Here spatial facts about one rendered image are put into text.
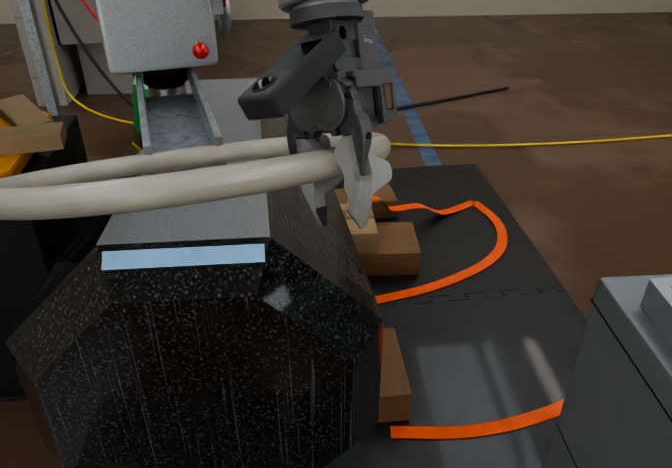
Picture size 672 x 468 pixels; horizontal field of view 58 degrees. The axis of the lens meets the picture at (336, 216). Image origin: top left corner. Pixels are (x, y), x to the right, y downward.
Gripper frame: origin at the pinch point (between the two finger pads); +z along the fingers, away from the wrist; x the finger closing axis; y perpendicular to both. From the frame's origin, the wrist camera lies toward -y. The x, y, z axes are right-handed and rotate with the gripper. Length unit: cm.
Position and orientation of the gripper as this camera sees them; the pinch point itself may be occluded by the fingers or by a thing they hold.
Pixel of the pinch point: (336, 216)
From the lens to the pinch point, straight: 60.4
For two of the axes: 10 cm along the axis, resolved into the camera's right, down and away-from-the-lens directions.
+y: 6.7, -2.1, 7.1
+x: -7.3, -0.3, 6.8
